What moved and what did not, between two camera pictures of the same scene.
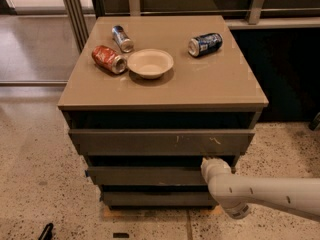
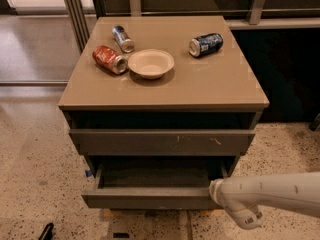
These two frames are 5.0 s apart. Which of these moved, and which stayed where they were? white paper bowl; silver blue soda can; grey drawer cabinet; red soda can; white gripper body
Moved: white gripper body
Stayed: grey drawer cabinet; silver blue soda can; red soda can; white paper bowl
